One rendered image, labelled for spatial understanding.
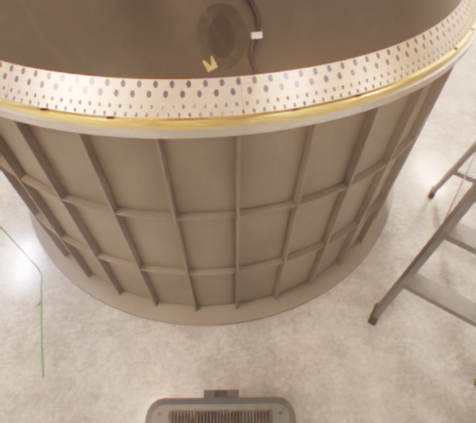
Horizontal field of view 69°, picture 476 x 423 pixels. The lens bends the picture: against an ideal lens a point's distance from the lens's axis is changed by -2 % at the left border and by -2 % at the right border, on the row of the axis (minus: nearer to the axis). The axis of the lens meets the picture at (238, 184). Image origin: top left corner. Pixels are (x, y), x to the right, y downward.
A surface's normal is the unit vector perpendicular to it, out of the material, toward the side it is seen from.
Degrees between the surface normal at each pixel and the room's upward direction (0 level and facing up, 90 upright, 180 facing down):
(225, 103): 43
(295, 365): 0
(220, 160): 90
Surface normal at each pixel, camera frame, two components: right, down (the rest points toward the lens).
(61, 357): 0.00, -0.64
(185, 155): 0.04, 0.77
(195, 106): 0.05, 0.06
